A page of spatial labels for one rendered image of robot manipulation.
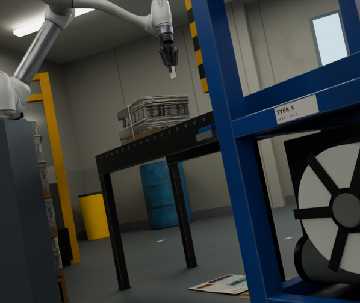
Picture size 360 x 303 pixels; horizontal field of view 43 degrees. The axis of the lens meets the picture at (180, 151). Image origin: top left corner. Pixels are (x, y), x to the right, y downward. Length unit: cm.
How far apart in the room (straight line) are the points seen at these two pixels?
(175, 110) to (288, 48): 438
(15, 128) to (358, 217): 169
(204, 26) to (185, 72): 557
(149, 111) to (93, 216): 454
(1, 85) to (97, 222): 466
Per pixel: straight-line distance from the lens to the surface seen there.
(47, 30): 273
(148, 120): 248
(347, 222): 129
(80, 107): 793
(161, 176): 637
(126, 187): 746
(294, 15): 691
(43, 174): 282
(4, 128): 236
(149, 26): 270
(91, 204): 690
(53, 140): 455
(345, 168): 128
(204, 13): 160
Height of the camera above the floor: 52
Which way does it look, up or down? 4 degrees up
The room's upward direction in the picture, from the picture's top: 11 degrees counter-clockwise
